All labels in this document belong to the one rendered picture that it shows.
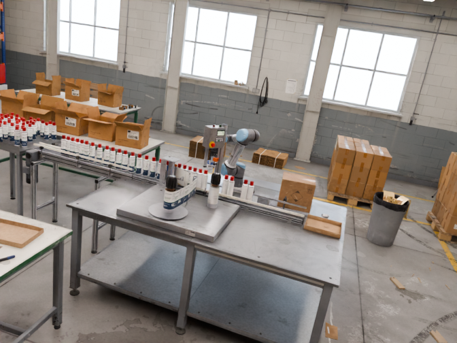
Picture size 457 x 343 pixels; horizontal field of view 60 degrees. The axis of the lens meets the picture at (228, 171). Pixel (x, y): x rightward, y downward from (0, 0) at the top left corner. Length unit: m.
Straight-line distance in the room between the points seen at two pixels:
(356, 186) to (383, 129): 2.40
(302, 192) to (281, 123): 5.33
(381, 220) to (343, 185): 1.42
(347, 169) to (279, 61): 3.16
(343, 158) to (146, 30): 5.42
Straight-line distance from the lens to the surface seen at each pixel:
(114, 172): 3.98
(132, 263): 3.73
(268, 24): 8.83
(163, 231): 2.96
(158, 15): 9.59
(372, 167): 6.66
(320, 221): 3.61
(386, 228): 5.49
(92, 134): 5.42
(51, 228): 3.05
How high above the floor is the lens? 2.20
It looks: 18 degrees down
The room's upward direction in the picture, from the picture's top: 9 degrees clockwise
